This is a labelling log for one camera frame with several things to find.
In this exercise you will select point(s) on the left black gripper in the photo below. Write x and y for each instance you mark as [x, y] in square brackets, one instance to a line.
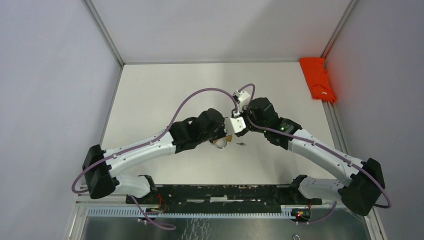
[222, 132]

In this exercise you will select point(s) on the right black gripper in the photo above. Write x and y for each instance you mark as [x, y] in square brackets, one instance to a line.
[246, 110]

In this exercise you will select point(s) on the small brass padlock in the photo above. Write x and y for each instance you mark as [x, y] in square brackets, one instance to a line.
[222, 142]

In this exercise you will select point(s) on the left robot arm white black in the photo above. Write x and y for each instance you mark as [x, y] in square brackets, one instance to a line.
[105, 170]

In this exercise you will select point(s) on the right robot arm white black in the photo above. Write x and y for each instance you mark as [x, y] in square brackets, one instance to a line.
[358, 184]

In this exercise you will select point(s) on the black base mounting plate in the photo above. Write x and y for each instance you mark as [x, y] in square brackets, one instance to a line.
[225, 199]

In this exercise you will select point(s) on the orange folded cloth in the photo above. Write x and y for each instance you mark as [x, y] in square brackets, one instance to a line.
[317, 79]

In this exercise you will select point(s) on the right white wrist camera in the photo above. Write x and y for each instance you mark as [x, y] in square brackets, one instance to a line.
[242, 99]

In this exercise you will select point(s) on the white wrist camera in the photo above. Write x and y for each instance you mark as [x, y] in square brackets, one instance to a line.
[233, 125]
[242, 99]

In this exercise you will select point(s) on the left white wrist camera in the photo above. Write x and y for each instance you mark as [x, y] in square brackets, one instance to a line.
[233, 125]

